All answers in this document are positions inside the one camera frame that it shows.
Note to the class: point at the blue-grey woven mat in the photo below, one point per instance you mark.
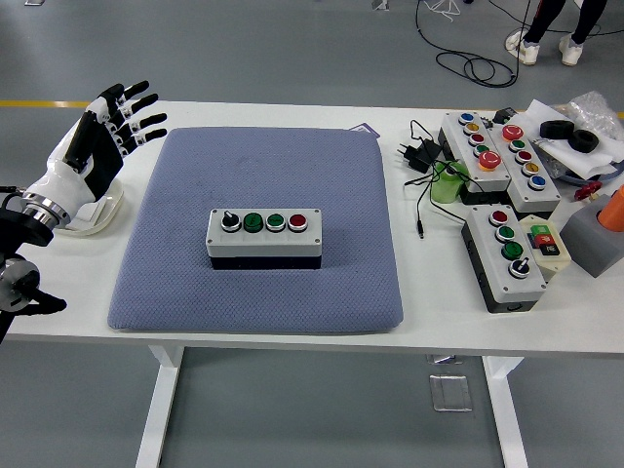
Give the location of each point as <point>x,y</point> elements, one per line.
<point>302,292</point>

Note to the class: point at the grey four-button control box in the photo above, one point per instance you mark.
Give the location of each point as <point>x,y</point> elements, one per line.
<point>517,290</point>
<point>273,248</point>

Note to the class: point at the clear bubble wrap bag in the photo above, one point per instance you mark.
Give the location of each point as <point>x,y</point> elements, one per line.
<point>592,109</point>

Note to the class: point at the cream three-button switch box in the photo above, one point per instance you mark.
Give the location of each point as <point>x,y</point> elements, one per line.
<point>553,263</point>

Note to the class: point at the green plastic cup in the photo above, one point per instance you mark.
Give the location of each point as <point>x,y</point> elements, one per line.
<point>441,192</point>

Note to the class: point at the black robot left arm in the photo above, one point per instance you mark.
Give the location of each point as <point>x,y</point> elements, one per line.
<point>24,229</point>

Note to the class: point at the white paper sheet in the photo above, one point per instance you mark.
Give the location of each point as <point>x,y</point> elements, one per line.
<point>592,161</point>

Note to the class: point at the clear floor socket cover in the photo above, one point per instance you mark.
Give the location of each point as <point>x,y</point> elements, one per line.
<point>451,392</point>

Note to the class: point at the grey five-button control box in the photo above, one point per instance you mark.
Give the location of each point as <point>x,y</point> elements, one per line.
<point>524,192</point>
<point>497,178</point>

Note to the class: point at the grey block holder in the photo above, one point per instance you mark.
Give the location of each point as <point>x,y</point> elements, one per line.
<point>590,244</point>

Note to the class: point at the small red knob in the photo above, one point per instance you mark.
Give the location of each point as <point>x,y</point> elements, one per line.
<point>587,190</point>

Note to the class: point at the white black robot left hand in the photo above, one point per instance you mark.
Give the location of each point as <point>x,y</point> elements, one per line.
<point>63,183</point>

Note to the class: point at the metal table bracket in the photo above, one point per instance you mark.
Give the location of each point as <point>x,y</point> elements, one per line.
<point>443,360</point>

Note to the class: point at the small black device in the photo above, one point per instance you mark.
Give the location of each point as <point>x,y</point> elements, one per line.
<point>502,117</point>

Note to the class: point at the white table leg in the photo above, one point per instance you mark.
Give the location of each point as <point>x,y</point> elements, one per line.
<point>163,390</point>
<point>504,400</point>

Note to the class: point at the orange cylinder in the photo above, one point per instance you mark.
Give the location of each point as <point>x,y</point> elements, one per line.
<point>615,212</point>

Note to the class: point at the white oval tray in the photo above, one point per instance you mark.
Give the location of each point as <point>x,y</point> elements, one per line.
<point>111,210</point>

